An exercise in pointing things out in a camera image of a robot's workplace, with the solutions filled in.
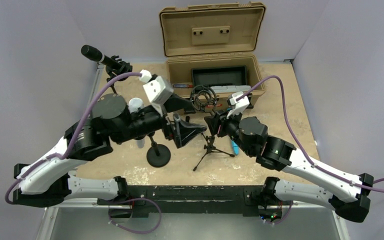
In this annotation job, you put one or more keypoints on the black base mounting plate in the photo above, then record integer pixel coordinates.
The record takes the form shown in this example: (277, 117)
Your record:
(246, 200)

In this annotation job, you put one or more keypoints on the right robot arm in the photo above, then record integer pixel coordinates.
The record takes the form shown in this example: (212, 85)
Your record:
(344, 193)

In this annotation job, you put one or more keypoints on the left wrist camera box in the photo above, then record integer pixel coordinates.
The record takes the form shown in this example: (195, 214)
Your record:
(157, 89)

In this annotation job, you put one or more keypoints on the black microphone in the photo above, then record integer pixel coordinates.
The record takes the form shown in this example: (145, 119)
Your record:
(96, 55)

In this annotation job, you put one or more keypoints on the black tray in toolbox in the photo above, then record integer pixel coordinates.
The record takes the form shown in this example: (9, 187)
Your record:
(220, 76)

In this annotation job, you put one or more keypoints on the silver white microphone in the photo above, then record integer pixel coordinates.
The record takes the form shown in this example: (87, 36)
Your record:
(134, 105)

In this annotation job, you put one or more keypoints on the red handled screwdriver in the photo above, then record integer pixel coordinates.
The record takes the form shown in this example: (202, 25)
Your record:
(182, 86)

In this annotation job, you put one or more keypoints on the blue microphone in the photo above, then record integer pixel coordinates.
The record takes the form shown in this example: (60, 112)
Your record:
(235, 148)

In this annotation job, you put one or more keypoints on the tan plastic toolbox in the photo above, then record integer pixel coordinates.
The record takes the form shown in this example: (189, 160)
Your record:
(211, 36)

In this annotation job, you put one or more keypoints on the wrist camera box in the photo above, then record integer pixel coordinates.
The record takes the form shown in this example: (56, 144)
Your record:
(238, 102)
(157, 89)

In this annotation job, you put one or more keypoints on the grey plastic parts box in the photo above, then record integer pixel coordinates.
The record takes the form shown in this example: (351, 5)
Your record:
(230, 88)

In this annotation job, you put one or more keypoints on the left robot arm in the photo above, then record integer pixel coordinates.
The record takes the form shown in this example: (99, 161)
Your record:
(110, 119)

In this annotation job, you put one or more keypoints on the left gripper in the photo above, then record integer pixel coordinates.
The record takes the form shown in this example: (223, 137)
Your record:
(184, 131)

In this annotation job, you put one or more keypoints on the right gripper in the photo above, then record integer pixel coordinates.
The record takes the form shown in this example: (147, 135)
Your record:
(223, 122)

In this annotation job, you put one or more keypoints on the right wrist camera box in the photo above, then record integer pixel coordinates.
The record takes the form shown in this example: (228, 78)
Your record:
(238, 102)

